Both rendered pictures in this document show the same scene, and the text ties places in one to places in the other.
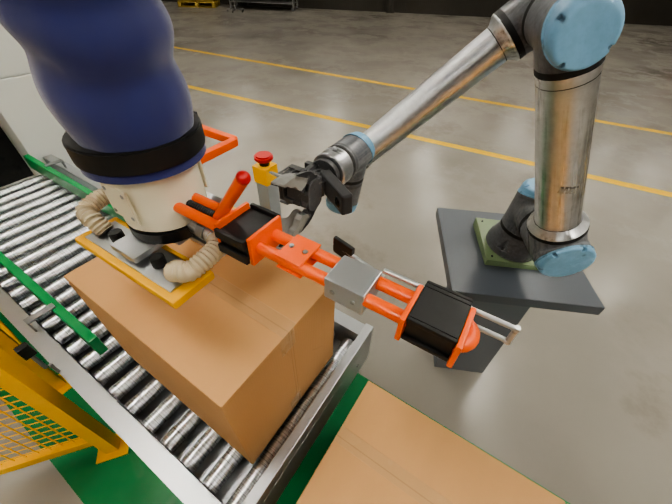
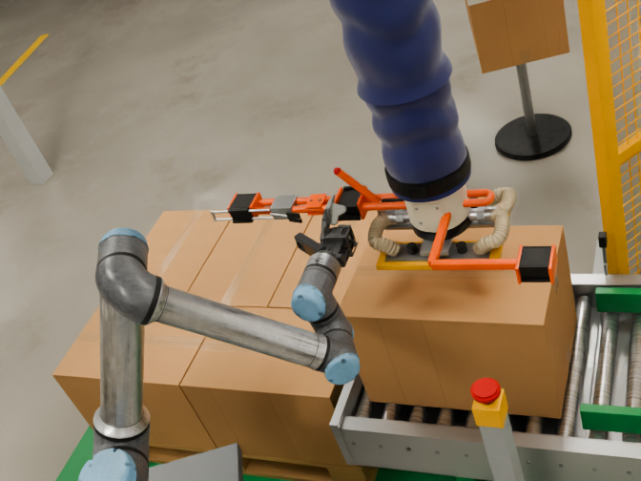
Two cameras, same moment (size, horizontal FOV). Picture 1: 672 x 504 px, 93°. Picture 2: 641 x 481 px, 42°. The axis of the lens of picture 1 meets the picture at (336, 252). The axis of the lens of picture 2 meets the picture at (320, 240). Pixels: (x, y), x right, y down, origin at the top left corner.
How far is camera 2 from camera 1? 2.60 m
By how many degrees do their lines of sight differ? 100
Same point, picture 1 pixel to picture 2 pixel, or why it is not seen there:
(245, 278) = (411, 284)
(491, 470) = (227, 380)
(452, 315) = (237, 201)
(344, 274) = (287, 199)
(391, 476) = not seen: hidden behind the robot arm
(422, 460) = (278, 365)
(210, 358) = (397, 238)
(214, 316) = not seen: hidden behind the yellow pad
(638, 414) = not seen: outside the picture
